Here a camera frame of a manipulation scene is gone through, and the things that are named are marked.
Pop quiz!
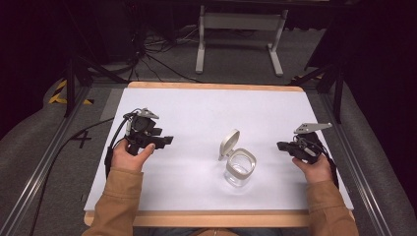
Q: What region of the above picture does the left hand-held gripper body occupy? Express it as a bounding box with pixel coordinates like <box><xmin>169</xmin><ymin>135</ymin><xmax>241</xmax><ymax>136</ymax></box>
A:
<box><xmin>122</xmin><ymin>107</ymin><xmax>165</xmax><ymax>156</ymax></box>

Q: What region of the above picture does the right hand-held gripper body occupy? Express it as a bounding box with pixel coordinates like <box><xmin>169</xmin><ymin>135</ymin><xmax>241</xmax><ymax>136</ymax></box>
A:
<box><xmin>288</xmin><ymin>122</ymin><xmax>333</xmax><ymax>165</ymax></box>

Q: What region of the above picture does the person's right hand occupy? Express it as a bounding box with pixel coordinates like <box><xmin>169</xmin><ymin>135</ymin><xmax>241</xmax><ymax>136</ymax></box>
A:
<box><xmin>291</xmin><ymin>153</ymin><xmax>334</xmax><ymax>185</ymax></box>

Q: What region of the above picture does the person's left hand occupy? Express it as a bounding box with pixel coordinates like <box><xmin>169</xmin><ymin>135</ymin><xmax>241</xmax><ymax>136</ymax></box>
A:
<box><xmin>110</xmin><ymin>139</ymin><xmax>156</xmax><ymax>173</ymax></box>

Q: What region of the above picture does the clear glass jar, hinged lid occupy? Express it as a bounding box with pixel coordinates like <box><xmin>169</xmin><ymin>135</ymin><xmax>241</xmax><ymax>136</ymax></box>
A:
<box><xmin>217</xmin><ymin>128</ymin><xmax>258</xmax><ymax>189</ymax></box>

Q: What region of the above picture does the white table mat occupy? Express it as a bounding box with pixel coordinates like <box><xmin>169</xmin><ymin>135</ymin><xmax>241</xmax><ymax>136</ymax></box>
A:
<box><xmin>84</xmin><ymin>88</ymin><xmax>355</xmax><ymax>212</ymax></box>

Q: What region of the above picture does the black tripod stand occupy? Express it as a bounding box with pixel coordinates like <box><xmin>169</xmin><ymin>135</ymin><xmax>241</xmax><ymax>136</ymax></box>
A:
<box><xmin>62</xmin><ymin>53</ymin><xmax>129</xmax><ymax>119</ymax></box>
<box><xmin>288</xmin><ymin>60</ymin><xmax>346</xmax><ymax>126</ymax></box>

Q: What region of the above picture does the yellow and black floor tape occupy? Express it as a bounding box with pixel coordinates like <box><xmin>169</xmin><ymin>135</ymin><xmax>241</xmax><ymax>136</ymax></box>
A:
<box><xmin>47</xmin><ymin>80</ymin><xmax>95</xmax><ymax>106</ymax></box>

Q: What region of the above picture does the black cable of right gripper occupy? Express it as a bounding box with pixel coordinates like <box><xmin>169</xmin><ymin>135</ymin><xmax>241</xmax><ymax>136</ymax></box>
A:
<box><xmin>314</xmin><ymin>139</ymin><xmax>340</xmax><ymax>190</ymax></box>

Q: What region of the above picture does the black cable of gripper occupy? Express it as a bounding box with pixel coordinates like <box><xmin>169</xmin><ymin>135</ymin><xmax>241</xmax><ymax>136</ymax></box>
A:
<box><xmin>29</xmin><ymin>111</ymin><xmax>136</xmax><ymax>236</ymax></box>
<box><xmin>314</xmin><ymin>139</ymin><xmax>340</xmax><ymax>190</ymax></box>

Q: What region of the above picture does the aluminium rail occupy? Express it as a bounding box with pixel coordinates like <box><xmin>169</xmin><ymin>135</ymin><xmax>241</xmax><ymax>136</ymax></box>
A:
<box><xmin>0</xmin><ymin>86</ymin><xmax>92</xmax><ymax>236</ymax></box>
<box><xmin>319</xmin><ymin>92</ymin><xmax>394</xmax><ymax>236</ymax></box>

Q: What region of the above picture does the bundle of black floor cables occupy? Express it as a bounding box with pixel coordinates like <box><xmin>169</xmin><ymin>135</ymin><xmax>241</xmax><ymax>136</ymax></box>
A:
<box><xmin>107</xmin><ymin>23</ymin><xmax>206</xmax><ymax>85</ymax></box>

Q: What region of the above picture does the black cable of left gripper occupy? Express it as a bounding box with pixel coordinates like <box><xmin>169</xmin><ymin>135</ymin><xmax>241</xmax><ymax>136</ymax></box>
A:
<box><xmin>29</xmin><ymin>111</ymin><xmax>136</xmax><ymax>236</ymax></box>

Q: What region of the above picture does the white metal table frame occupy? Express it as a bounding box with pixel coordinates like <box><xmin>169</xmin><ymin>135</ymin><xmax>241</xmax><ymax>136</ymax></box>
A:
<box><xmin>195</xmin><ymin>4</ymin><xmax>290</xmax><ymax>78</ymax></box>

